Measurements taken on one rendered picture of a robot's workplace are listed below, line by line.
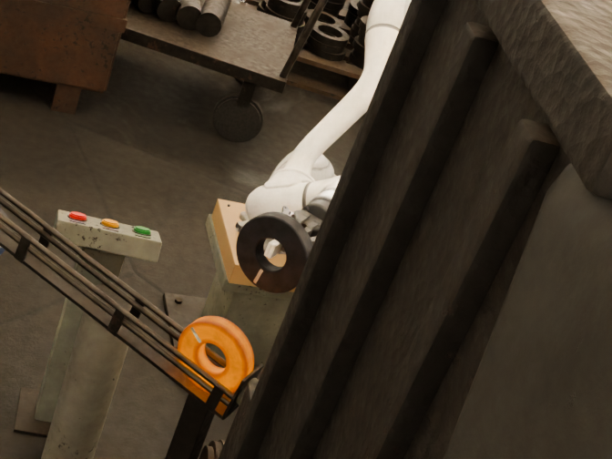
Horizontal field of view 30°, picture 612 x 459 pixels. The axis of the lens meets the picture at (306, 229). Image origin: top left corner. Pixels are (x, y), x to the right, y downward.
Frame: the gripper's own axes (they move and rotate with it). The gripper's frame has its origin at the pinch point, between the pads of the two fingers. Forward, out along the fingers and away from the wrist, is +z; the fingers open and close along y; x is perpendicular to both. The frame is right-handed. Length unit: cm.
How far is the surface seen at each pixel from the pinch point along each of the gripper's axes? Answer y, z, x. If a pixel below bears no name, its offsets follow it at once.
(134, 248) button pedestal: 39, -22, -32
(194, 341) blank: 4.4, 11.3, -21.1
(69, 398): 35, -9, -67
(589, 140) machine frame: -52, 96, 75
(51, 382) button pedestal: 48, -21, -77
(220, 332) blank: 0.0, 11.5, -15.9
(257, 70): 100, -199, -49
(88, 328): 36, -7, -47
